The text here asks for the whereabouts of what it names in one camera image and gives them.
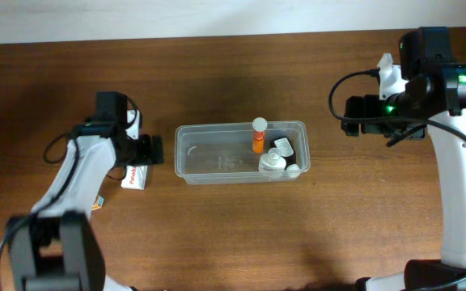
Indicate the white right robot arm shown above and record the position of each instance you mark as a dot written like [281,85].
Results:
[422,96]

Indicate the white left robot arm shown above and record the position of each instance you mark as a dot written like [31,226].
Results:
[53,247]

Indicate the white Panadol box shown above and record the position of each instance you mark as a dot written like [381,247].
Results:
[135,177]

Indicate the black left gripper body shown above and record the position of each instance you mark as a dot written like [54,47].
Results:
[156,149]

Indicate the white pump bottle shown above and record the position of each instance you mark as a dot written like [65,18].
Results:
[272,164]

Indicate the small orange box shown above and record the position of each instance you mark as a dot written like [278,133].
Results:
[98,203]

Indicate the orange tube white cap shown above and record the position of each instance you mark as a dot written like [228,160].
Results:
[259,125]

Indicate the clear plastic container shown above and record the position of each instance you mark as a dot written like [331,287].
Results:
[222,153]

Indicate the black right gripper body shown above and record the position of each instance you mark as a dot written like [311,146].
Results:
[351,115]

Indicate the dark bottle white cap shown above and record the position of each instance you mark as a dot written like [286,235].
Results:
[287,151]

